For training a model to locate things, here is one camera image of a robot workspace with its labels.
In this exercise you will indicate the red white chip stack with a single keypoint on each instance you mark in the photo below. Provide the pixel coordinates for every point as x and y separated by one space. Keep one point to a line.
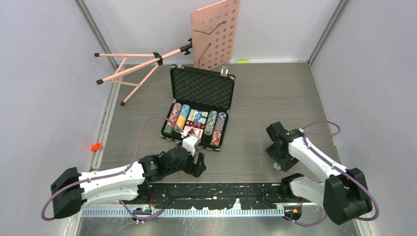
174 114

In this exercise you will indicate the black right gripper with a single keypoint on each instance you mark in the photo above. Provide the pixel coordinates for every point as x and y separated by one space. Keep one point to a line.
289 164

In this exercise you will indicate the green poker chip stack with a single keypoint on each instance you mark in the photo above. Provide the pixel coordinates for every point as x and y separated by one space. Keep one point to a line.
168 130

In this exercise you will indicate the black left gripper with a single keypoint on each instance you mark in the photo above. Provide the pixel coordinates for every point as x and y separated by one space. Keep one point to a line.
194 168

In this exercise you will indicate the blue yellow chip stack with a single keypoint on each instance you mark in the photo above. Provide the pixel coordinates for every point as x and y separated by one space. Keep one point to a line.
181 120

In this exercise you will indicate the red playing card deck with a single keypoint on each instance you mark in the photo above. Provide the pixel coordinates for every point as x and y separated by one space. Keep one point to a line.
193 130

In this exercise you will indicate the white poker chip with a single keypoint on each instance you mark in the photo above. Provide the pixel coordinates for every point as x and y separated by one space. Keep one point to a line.
276 166

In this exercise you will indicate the pink music stand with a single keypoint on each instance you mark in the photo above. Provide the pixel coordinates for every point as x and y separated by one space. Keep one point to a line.
211 44

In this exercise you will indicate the black poker set case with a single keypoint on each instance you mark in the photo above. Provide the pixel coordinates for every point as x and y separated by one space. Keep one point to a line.
203 90

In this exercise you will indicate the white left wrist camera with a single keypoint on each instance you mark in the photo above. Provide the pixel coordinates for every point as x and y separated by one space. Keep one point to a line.
190 142

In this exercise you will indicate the orange clip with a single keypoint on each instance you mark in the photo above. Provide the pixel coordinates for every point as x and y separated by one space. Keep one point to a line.
95 147

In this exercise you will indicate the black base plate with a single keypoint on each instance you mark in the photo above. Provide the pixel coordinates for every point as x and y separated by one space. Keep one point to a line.
214 195

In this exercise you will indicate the blue playing card deck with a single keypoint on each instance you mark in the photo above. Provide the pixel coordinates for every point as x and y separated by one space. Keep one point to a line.
197 116

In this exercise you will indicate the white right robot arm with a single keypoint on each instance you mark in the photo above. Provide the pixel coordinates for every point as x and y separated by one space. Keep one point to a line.
341 192

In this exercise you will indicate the green white chip stack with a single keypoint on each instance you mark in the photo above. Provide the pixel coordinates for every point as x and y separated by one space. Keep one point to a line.
210 124

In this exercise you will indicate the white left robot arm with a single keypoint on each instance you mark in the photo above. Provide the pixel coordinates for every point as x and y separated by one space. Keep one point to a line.
73 191

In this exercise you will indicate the blue red chip stack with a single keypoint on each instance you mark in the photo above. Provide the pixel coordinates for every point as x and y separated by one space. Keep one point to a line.
217 132

